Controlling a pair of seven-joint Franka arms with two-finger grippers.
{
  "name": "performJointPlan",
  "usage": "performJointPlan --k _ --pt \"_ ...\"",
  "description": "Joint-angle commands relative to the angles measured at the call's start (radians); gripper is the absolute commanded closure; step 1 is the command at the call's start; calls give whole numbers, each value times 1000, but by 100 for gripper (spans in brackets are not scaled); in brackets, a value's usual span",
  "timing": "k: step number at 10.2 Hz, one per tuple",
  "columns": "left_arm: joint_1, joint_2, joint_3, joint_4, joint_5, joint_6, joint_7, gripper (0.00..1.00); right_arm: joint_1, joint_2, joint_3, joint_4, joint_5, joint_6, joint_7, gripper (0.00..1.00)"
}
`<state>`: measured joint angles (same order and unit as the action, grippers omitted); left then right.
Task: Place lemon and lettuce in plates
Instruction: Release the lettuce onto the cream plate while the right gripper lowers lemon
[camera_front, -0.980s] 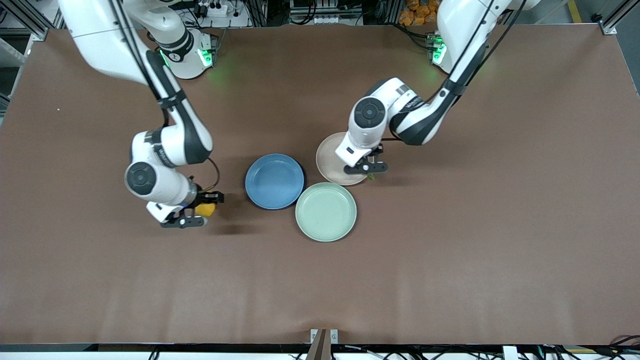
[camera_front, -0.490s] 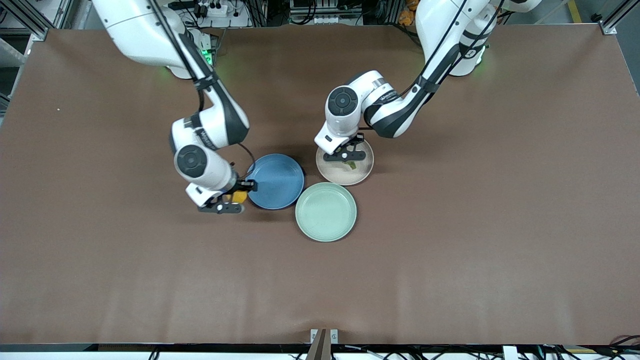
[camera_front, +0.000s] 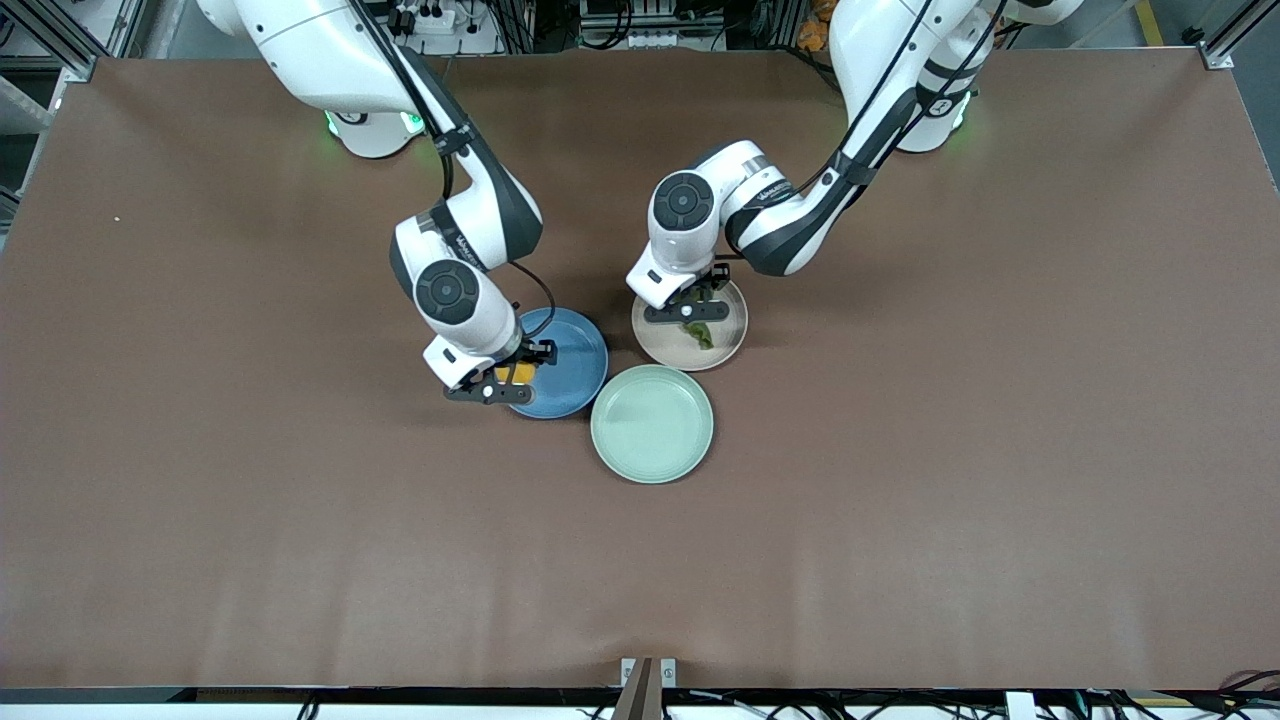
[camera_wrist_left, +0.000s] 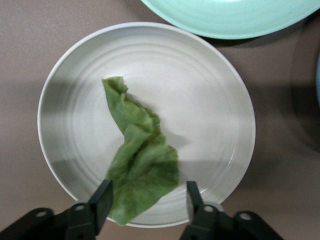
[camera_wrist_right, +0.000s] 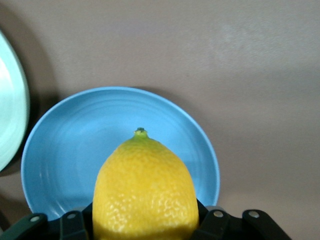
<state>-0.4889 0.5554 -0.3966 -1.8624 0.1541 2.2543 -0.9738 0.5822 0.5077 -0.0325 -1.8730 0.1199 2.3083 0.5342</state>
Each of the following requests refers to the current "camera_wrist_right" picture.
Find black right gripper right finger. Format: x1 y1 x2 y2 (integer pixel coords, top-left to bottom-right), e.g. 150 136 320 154
191 197 243 240

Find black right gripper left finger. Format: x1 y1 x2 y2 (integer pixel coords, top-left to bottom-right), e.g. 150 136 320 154
59 201 94 240

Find yellow lemon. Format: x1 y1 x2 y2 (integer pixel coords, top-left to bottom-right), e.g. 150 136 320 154
92 126 200 240

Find blue plate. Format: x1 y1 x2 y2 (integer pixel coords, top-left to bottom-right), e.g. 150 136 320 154
20 86 221 222

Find mint green plate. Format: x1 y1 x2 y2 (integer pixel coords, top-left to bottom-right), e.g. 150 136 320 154
0 28 31 173

